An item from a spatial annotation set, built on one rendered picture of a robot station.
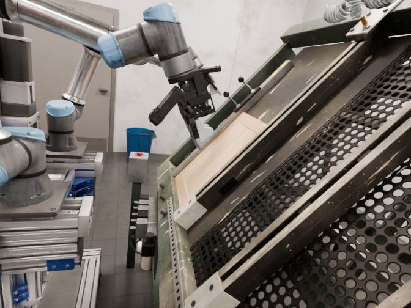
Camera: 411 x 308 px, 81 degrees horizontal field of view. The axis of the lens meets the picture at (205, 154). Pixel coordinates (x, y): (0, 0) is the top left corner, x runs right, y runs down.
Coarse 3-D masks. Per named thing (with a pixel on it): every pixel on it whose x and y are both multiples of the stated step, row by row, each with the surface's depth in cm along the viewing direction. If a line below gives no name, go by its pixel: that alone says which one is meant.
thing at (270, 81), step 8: (288, 64) 137; (280, 72) 137; (272, 80) 138; (264, 88) 139; (256, 96) 139; (248, 104) 140; (232, 112) 145; (240, 112) 141; (224, 120) 145; (232, 120) 142; (224, 128) 142; (216, 136) 143; (208, 144) 144; (192, 152) 148; (200, 152) 145; (184, 160) 149; (192, 160) 145; (176, 168) 149
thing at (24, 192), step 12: (12, 180) 73; (24, 180) 74; (36, 180) 77; (48, 180) 82; (0, 192) 75; (12, 192) 74; (24, 192) 75; (36, 192) 78; (48, 192) 81; (12, 204) 74; (24, 204) 75
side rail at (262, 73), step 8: (280, 48) 159; (288, 48) 158; (272, 56) 159; (280, 56) 158; (288, 56) 159; (264, 64) 160; (272, 64) 159; (280, 64) 160; (256, 72) 161; (264, 72) 160; (272, 72) 161; (248, 80) 161; (256, 80) 161; (264, 80) 162; (240, 88) 162; (248, 88) 161; (232, 96) 163; (240, 96) 162; (224, 104) 163; (232, 104) 163; (216, 112) 164; (224, 112) 164; (208, 120) 165; (216, 120) 165; (216, 128) 167; (184, 144) 167; (192, 144) 167; (176, 152) 168; (184, 152) 168; (176, 160) 169
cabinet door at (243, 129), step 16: (240, 128) 128; (256, 128) 115; (224, 144) 129; (240, 144) 116; (208, 160) 130; (224, 160) 117; (176, 176) 146; (192, 176) 131; (208, 176) 118; (192, 192) 118
